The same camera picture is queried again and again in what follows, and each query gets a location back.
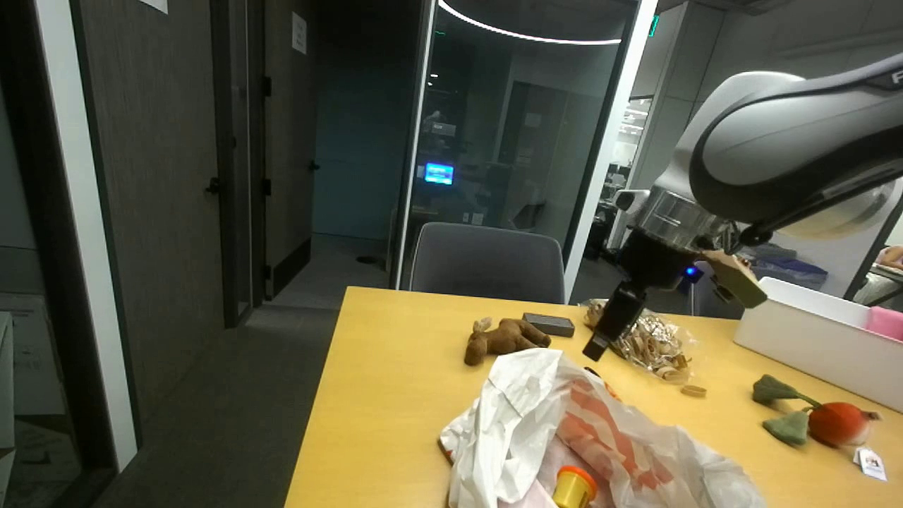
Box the brown plush moose toy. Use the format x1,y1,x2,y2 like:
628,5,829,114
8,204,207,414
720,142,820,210
461,315,554,369

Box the white plastic bag orange print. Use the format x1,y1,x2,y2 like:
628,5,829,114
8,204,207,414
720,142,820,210
438,348,770,508

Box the white metal frame post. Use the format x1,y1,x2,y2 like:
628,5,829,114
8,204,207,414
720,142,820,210
558,0,664,304
393,0,441,290
30,0,140,475

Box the red plush radish green leaves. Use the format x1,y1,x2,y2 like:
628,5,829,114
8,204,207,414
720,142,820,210
750,372,884,451

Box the pink box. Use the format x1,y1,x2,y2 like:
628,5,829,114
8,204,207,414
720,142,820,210
863,304,903,345

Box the glowing blue screen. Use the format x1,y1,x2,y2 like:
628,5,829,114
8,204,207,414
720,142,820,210
420,159,458,188

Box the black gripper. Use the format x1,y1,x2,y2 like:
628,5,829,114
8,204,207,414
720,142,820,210
581,224,712,365

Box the dark grey rectangular block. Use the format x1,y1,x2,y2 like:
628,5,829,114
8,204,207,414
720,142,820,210
518,310,579,341

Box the white paper tag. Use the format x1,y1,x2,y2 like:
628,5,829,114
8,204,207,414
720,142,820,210
849,444,888,485

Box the clear bag of rubber bands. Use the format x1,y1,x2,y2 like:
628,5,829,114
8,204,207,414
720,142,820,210
585,297,699,380

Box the grey office chair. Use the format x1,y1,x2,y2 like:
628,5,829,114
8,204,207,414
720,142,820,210
404,220,566,304

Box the white rectangular box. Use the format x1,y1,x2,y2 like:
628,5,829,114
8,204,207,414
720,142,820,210
730,275,903,414

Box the yellow container with orange lid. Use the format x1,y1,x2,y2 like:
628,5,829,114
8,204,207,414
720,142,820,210
548,464,602,508

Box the dark door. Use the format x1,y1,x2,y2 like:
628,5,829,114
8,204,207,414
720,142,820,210
212,0,319,327

